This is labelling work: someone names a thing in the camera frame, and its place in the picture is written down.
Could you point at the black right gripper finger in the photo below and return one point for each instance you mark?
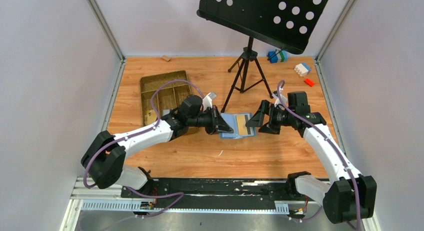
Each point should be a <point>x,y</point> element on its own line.
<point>257,119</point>
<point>269,128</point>

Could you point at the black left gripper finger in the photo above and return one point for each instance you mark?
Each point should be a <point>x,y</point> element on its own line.
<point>210,129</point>
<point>221,126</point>

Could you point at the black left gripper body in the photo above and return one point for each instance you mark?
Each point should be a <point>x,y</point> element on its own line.
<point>214,119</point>

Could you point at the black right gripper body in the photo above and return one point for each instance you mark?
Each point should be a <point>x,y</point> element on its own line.
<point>265,115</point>

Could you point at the blue leather card holder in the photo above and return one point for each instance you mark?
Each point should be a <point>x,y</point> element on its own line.
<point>231,120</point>

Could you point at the silver credit card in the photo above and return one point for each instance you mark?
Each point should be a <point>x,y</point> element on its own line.
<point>166,112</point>

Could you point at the gold credit card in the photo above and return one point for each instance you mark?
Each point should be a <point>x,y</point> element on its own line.
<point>150,117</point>

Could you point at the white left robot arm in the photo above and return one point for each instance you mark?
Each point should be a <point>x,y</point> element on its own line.
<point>105,157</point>

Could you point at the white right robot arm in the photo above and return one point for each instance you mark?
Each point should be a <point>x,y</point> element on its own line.
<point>349,195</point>

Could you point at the red toy block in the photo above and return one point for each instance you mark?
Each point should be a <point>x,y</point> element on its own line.
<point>309,82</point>

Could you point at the white blue toy block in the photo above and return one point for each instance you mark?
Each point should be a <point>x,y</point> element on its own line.
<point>302,69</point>

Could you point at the woven compartment tray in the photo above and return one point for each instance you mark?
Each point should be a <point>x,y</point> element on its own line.
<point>169,97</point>

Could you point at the blue green toy block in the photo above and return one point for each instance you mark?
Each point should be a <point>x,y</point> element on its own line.
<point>277,56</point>

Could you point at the small wooden block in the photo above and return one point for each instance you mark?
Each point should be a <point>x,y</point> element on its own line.
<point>166,58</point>

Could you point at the black music stand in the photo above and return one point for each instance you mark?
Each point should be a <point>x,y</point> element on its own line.
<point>284,24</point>

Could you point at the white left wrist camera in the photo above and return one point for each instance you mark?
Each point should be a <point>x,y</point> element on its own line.
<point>207,101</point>

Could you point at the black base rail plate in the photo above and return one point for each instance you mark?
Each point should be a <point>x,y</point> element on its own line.
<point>241,194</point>

